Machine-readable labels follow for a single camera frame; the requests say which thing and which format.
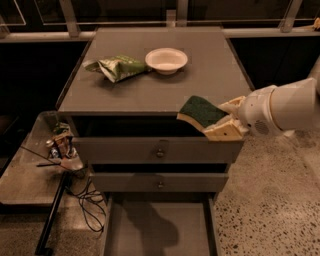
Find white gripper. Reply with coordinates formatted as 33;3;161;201
203;85;282;141

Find green and yellow sponge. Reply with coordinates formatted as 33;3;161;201
177;96;228;131

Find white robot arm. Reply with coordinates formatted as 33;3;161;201
203;57;320;141

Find grey drawer cabinet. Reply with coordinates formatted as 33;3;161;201
55;26;264;201

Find grey top drawer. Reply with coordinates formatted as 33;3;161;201
73;116;243;164

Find grey drawer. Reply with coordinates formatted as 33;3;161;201
73;116;243;164
100;192;222;256
91;163;229;192

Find grey middle drawer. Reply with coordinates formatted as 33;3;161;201
91;163;229;192

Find grey bottom drawer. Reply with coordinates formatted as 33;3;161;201
100;192;222;256

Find white paper bowl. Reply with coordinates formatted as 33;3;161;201
145;48;188;75

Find green chip bag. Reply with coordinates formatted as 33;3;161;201
82;55;150;83

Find snack packets in bin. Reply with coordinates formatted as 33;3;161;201
46;122;77;159

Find clear plastic bin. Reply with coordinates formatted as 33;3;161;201
0;111;83;205

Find metal railing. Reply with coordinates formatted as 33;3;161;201
0;0;320;42

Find black pole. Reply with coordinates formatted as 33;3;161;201
35;172;70;256

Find black cable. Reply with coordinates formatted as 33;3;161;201
19;145;107;234

